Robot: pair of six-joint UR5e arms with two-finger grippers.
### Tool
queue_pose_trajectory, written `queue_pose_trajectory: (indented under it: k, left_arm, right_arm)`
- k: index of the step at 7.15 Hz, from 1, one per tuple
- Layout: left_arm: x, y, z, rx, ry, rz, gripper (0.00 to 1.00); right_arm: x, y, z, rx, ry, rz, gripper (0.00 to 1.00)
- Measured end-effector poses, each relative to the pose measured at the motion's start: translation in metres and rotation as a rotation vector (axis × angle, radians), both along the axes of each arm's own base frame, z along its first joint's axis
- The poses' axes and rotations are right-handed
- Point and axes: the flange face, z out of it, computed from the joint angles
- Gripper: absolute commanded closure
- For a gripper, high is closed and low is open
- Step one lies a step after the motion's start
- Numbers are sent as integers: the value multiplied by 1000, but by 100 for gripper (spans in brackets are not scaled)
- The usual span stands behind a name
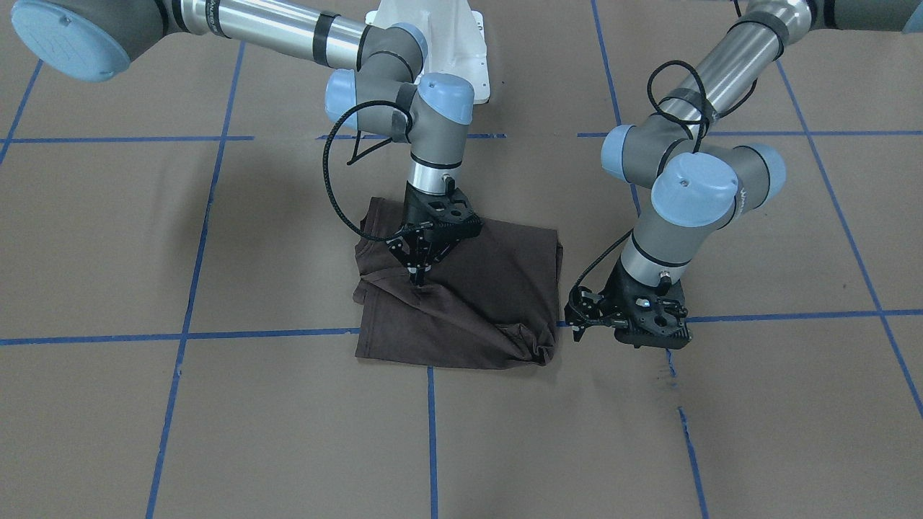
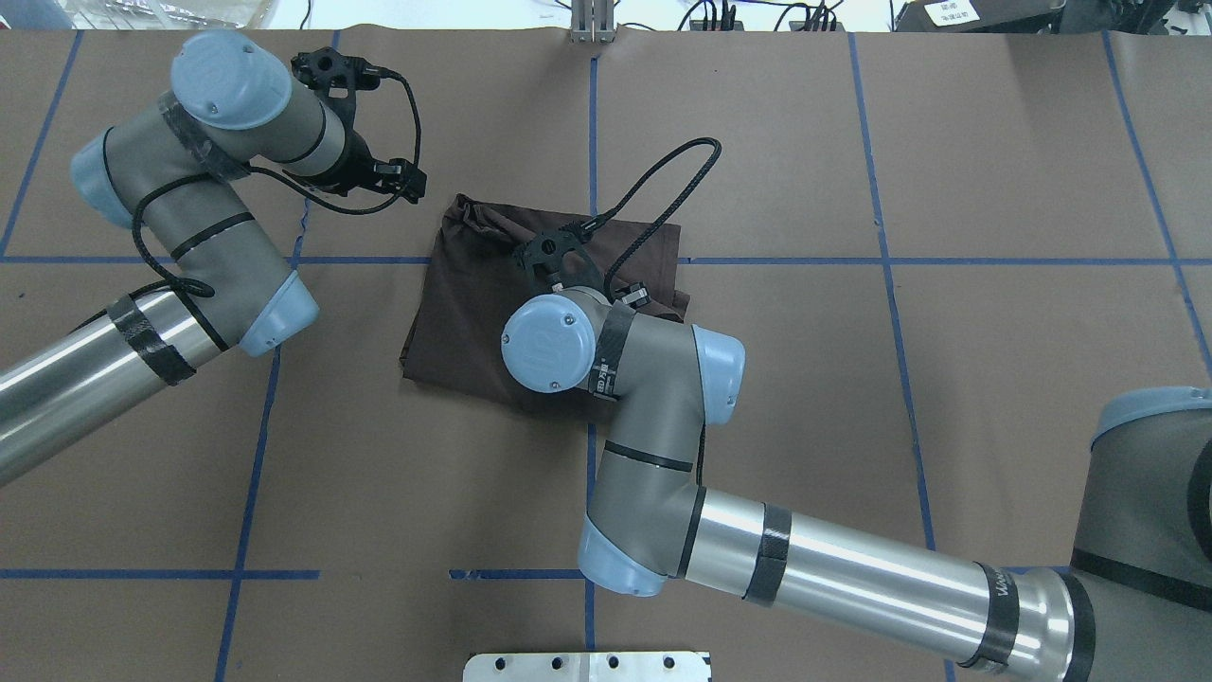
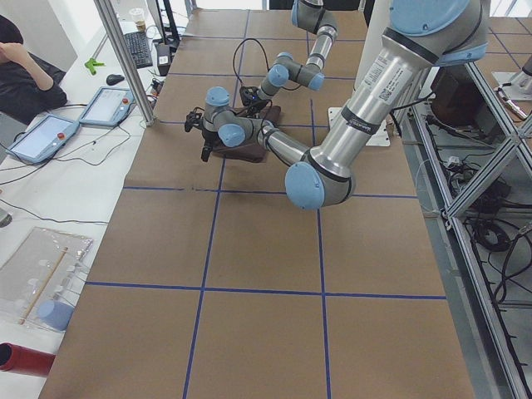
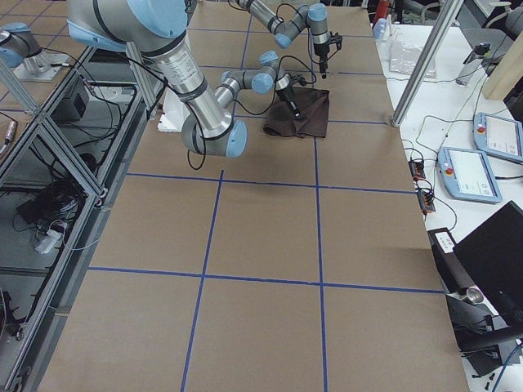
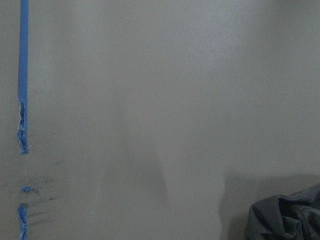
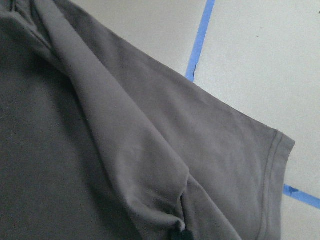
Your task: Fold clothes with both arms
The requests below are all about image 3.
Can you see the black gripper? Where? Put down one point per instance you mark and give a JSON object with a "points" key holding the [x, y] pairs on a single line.
{"points": [[207, 138], [254, 103]]}

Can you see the brown t-shirt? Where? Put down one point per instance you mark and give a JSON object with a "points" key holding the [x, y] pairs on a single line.
{"points": [[249, 145]]}

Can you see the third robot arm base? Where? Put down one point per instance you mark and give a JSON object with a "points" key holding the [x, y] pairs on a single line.
{"points": [[515, 86]]}

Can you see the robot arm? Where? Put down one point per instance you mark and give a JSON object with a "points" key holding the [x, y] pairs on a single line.
{"points": [[419, 35], [315, 19]]}

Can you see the far teach pendant tablet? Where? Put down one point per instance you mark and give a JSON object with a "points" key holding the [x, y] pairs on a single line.
{"points": [[108, 107]]}

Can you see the teach pendant tablet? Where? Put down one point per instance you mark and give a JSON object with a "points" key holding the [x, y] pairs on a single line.
{"points": [[108, 107], [44, 140]]}

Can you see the black computer mouse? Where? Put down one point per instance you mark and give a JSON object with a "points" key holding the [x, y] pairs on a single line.
{"points": [[114, 79]]}

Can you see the black keyboard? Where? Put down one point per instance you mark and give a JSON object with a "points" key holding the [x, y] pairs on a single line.
{"points": [[138, 46]]}

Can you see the green plastic clamp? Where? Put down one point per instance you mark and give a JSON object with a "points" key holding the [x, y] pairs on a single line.
{"points": [[92, 64]]}

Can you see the near teach pendant tablet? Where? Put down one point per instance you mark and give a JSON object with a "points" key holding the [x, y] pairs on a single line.
{"points": [[44, 140]]}

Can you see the seated person in black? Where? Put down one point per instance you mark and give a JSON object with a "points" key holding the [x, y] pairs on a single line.
{"points": [[29, 85]]}

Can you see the clear plastic bag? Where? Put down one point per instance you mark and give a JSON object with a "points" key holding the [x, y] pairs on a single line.
{"points": [[48, 264]]}

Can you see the blue plastic cup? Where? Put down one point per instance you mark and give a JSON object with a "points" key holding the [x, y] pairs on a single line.
{"points": [[55, 314]]}

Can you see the red cylinder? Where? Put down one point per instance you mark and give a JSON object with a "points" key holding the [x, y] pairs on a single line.
{"points": [[24, 360]]}

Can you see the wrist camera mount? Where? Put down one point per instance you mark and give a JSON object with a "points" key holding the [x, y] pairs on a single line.
{"points": [[248, 95], [194, 120]]}

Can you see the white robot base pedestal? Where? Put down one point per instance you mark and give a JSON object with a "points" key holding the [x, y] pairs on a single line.
{"points": [[349, 114]]}

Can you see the aluminium frame post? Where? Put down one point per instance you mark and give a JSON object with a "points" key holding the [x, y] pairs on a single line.
{"points": [[116, 37]]}

